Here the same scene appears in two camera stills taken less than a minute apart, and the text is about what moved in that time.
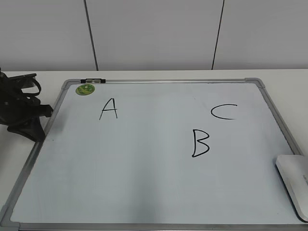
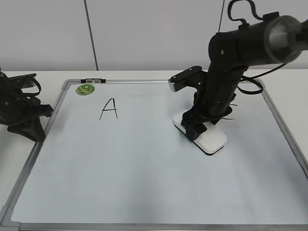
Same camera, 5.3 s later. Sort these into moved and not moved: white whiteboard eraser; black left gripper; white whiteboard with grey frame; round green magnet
Moved: white whiteboard eraser
Not moved: white whiteboard with grey frame; black left gripper; round green magnet
